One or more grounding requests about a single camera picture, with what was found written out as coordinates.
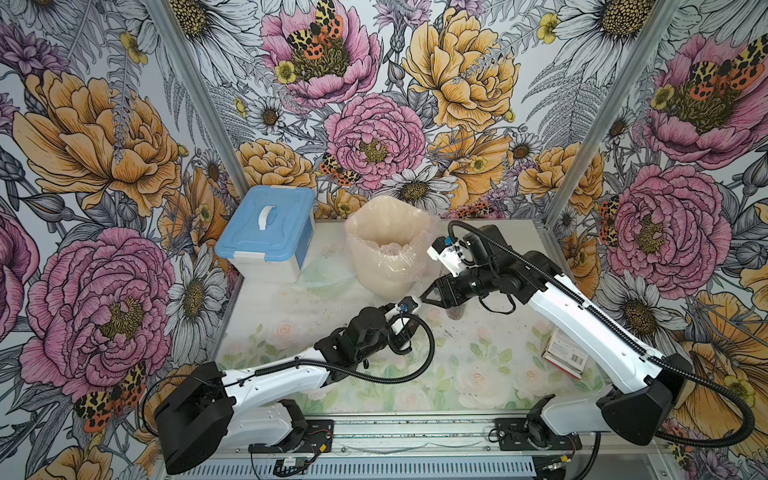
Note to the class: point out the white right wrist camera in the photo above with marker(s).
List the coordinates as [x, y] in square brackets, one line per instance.
[450, 255]

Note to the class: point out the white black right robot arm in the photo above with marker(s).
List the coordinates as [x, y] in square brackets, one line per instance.
[640, 395]

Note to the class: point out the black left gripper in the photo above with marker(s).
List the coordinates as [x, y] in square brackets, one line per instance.
[402, 338]

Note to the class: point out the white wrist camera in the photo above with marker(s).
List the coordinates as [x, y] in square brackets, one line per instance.
[450, 255]
[408, 306]

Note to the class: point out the bin with pink bag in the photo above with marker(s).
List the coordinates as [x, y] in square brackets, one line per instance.
[388, 241]

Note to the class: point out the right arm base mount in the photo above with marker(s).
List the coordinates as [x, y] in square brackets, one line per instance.
[521, 434]

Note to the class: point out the pink white paper packet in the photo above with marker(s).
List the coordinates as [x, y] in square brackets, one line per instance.
[565, 354]

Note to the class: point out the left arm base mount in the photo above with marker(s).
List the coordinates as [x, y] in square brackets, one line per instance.
[316, 437]

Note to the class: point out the blue lidded storage box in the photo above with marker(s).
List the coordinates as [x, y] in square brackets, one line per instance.
[268, 237]

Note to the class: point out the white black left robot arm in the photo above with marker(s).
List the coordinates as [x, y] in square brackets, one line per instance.
[213, 408]

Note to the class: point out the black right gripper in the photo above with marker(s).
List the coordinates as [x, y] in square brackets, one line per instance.
[445, 284]

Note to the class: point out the aluminium front rail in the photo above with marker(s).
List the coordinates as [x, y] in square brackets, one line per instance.
[453, 445]

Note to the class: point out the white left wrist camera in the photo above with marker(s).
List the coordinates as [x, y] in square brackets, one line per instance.
[408, 306]

